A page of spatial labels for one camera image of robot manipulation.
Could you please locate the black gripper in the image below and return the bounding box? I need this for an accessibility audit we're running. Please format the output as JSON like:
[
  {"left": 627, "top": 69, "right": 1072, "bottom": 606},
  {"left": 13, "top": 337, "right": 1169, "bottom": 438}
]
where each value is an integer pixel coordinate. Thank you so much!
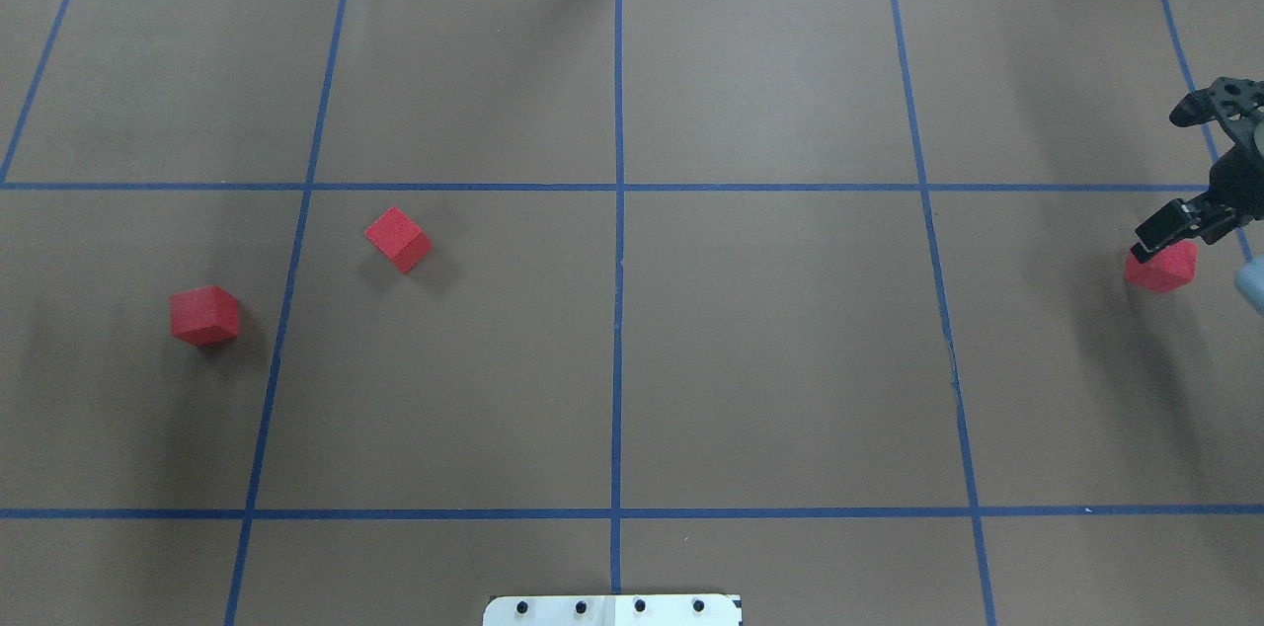
[{"left": 1130, "top": 77, "right": 1263, "bottom": 266}]

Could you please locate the red block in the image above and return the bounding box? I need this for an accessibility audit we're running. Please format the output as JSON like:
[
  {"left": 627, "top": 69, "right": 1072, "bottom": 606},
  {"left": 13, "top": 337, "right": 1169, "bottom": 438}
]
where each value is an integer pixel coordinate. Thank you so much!
[
  {"left": 364, "top": 206, "right": 434, "bottom": 274},
  {"left": 1124, "top": 240, "right": 1198, "bottom": 293},
  {"left": 169, "top": 285, "right": 241, "bottom": 347}
]

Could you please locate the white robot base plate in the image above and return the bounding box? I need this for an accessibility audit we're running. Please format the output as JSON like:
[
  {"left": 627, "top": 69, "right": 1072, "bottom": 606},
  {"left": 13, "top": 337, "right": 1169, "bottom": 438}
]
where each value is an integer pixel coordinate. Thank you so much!
[{"left": 482, "top": 593, "right": 744, "bottom": 625}]

